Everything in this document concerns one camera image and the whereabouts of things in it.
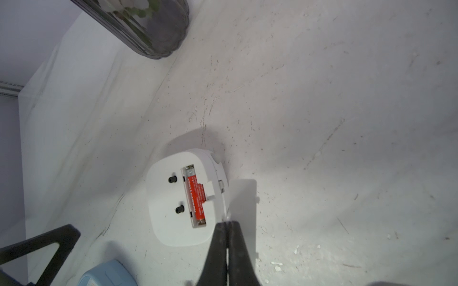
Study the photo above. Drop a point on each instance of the red AA battery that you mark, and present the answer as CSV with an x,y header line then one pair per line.
x,y
198,197

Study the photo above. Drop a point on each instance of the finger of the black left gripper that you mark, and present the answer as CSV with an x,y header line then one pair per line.
x,y
65,236

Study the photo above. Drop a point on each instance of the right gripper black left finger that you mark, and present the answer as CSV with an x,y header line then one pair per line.
x,y
214,271

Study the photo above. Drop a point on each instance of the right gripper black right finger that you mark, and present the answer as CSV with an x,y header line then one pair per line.
x,y
240,269

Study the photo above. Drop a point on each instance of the dark glass vase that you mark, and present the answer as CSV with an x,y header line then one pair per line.
x,y
154,29

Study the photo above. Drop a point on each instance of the light blue alarm clock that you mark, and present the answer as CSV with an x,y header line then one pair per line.
x,y
111,273

